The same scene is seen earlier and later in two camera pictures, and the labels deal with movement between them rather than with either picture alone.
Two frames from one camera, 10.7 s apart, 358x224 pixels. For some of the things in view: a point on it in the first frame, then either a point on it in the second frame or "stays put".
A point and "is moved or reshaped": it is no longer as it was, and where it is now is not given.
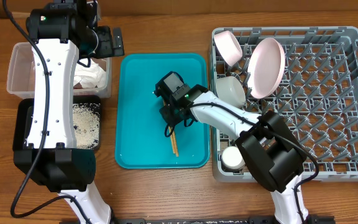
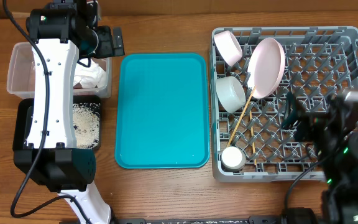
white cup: x=232 y=158 stays put
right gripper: x=168 y=112 to x=305 y=125
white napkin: x=89 y=74 stays put
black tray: x=22 y=114 stays put
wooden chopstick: x=172 y=140 to x=242 y=117
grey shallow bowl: x=229 y=89 stays put
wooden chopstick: x=175 y=144 is moved or reshaped
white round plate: x=266 y=68 stays put
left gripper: x=110 y=49 stays put
